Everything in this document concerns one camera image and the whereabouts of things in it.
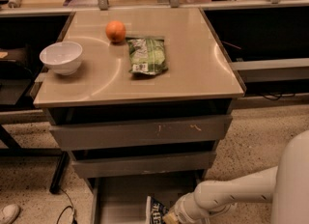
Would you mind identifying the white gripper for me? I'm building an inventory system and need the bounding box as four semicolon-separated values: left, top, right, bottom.
163;193;210;224

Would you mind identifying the blue chip bag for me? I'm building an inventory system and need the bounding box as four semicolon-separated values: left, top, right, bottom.
145;196;169;224

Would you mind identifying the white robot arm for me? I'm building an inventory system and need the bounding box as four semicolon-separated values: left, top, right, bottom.
163;130;309;224

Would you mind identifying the open bottom drawer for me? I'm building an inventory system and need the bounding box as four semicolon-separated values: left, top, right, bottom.
91;171;202;224

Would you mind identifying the middle grey drawer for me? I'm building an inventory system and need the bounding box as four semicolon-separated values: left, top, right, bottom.
71;152;216;179

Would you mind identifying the grey drawer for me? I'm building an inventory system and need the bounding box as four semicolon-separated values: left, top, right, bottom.
71;152;216;179
50;115;232;151

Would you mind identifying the grey drawer cabinet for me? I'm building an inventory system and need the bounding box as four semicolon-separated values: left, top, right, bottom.
33;7;247;224

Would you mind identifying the top grey drawer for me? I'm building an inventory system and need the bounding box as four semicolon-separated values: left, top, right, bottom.
50;115;232;151

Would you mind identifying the green chip bag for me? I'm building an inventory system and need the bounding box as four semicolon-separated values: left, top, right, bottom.
126;37;168;76

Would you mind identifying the black table leg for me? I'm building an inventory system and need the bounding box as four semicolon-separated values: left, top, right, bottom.
49;152;69;194

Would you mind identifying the white sneaker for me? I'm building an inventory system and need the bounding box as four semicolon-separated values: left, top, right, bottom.
0;204;20;224

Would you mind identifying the white bowl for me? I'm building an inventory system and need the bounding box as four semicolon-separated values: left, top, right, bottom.
40;42;83;75

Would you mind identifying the orange fruit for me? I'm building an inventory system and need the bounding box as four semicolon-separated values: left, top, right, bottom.
105;20;126;43

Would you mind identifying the black floor cable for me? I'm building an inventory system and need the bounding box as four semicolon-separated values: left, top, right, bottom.
55;188;79;224

